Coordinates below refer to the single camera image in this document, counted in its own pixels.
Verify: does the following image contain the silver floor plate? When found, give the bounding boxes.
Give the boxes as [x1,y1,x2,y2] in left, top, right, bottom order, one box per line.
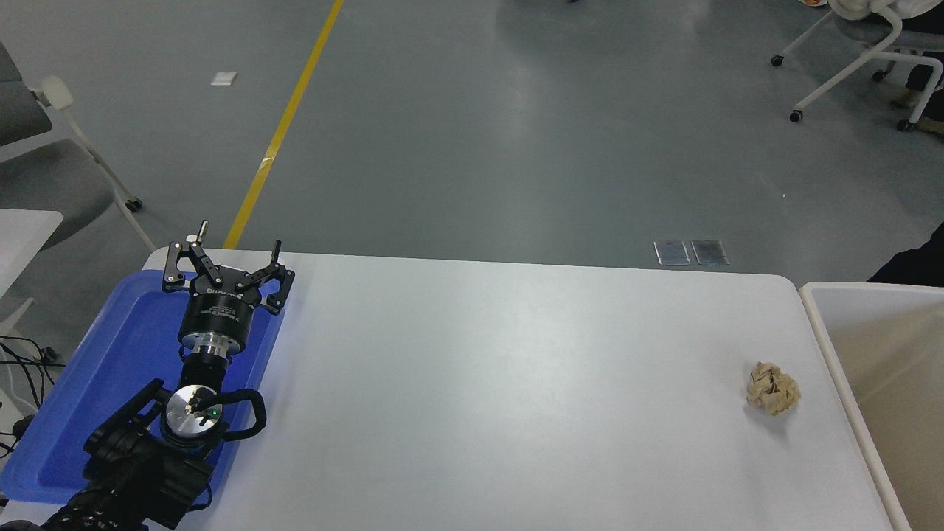
[691,240,730,266]
[653,240,692,266]

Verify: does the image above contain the white frame wheeled chair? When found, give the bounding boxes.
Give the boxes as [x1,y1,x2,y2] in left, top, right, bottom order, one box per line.
[771,0,944,133]

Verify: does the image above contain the crumpled tan paper ball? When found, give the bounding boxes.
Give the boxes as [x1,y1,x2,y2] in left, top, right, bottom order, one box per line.
[746,361,802,417]

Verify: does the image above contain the black floor cables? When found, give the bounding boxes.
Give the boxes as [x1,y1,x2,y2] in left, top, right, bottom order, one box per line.
[0,336,67,462]

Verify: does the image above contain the small white side table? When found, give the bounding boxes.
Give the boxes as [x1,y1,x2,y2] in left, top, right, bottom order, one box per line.
[0,209,63,340]

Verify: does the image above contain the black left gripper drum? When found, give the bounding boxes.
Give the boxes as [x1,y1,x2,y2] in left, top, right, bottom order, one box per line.
[179,274,260,343]

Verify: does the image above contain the blue plastic tray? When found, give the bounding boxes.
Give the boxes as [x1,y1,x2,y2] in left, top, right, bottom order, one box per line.
[0,268,288,506]

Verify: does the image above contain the large pale bin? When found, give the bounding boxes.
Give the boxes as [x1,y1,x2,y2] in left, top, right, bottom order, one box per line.
[799,282,944,531]

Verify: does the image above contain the grey office chair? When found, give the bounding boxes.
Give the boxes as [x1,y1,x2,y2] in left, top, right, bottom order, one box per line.
[0,41,156,253]

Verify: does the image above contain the yellow floor tape line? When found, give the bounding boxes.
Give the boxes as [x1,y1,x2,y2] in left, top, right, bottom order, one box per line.
[223,0,344,250]

